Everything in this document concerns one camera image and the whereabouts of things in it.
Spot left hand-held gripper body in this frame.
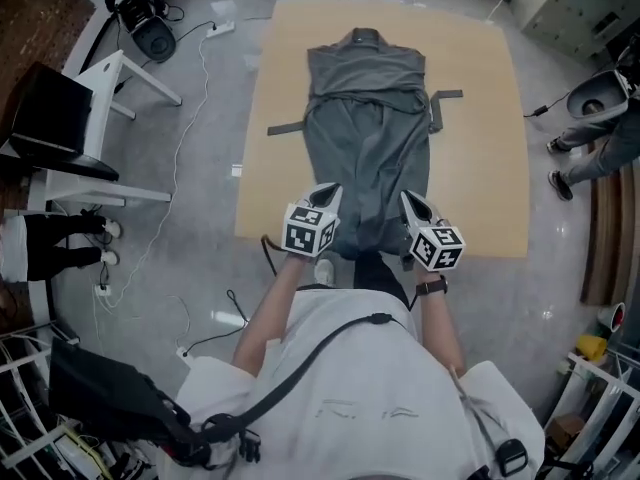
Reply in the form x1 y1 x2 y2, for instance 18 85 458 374
283 200 342 258

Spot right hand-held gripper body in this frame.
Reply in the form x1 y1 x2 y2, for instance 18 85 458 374
402 216 466 272

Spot grey robe garment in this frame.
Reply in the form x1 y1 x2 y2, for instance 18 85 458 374
267 26 464 262

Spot person's left forearm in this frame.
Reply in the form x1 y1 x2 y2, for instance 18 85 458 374
232 255 314 379

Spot black shoulder pack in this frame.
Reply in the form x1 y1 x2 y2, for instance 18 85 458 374
47 335 211 469

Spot person's right forearm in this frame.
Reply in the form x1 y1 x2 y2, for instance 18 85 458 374
414 267 469 374

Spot person's white t-shirt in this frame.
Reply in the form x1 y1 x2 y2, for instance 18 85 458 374
172 287 546 480

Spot wooden step platform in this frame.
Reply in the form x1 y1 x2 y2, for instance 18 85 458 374
579 167 639 307

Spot yellow container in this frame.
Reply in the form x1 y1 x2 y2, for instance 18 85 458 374
574 334 607 362

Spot white red paper cup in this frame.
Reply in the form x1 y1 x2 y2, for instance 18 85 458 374
597 301 627 332

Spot brown cardboard box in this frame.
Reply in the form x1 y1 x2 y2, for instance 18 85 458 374
549 412 587 445

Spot white desk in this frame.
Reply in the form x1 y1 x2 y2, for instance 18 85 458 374
27 49 184 209

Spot grey locker cabinet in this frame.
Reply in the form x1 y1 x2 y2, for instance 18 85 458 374
519 0 640 64

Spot black monitor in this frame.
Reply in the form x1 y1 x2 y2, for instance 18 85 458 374
0 61 120 182

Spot brown strap wristwatch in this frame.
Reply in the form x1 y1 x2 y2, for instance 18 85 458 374
414 275 449 297

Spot black floor cable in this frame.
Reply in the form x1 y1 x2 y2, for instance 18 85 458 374
182 289 251 358

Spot black chest strap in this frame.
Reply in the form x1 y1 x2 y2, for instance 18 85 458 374
202 312 409 444

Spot long white cable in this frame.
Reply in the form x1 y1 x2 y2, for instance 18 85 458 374
92 32 211 369

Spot black cable with adapter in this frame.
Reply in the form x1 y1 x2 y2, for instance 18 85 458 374
522 92 571 119

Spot white wire shelf rack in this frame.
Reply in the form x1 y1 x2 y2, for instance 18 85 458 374
542 350 640 480
0 317 81 480

